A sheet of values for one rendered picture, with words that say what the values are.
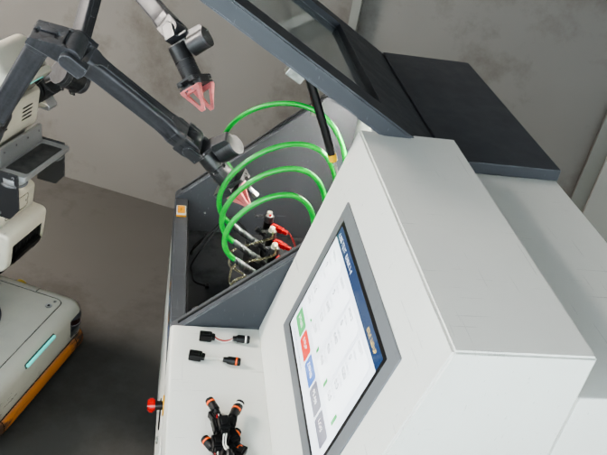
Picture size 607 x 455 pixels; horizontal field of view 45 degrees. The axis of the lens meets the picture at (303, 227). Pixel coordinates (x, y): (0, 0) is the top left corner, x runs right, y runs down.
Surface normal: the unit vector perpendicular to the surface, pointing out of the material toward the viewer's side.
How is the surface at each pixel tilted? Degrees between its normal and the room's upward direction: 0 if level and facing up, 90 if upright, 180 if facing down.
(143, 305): 0
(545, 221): 0
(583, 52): 90
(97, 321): 0
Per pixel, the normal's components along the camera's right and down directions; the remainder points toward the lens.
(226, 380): 0.17, -0.84
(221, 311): 0.12, 0.55
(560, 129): -0.26, 0.47
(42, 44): -0.08, 0.75
